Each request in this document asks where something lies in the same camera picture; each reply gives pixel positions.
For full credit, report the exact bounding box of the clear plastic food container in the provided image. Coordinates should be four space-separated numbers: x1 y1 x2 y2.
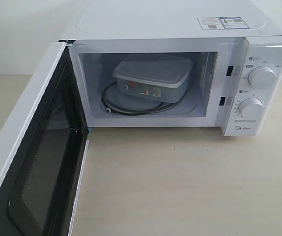
113 54 193 103

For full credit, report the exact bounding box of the white microwave door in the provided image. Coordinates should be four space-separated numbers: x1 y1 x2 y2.
0 41 88 236

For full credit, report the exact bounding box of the glass microwave turntable plate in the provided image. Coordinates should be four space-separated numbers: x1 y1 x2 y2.
101 82 186 117

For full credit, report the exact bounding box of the white Midea microwave oven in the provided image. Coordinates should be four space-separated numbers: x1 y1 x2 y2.
60 0 282 136

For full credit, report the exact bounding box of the lower white timer knob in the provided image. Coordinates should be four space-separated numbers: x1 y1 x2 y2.
238 98 263 118

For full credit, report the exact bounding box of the warning label sticker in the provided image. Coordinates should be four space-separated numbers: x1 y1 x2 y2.
197 17 250 30

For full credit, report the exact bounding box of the upper white power knob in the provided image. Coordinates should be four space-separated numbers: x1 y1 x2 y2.
248 66 276 89

